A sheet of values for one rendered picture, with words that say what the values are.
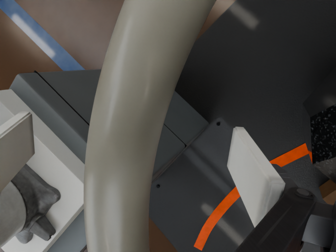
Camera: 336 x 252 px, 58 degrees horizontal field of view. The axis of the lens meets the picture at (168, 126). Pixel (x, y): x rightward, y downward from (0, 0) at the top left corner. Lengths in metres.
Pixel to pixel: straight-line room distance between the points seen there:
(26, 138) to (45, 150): 0.51
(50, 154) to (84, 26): 1.04
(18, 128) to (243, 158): 0.13
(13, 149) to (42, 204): 0.56
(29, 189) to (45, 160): 0.07
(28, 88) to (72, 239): 0.38
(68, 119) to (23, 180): 0.16
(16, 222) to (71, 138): 0.21
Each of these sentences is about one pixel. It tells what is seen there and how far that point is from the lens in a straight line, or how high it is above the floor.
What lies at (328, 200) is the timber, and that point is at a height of 0.13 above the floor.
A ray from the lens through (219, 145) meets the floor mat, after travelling 1.42.
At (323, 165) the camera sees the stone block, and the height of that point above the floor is 0.59.
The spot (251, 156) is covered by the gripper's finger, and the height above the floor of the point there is 1.20.
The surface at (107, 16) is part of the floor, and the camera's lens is 1.59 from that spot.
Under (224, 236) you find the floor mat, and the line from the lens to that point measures 1.60.
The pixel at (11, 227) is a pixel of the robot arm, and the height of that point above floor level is 0.95.
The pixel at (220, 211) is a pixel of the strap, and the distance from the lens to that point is 1.53.
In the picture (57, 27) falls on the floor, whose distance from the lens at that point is 1.76.
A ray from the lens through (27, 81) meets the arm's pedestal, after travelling 0.80.
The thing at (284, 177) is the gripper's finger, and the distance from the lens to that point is 0.17.
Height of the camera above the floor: 1.36
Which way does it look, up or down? 67 degrees down
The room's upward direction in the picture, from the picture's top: 121 degrees counter-clockwise
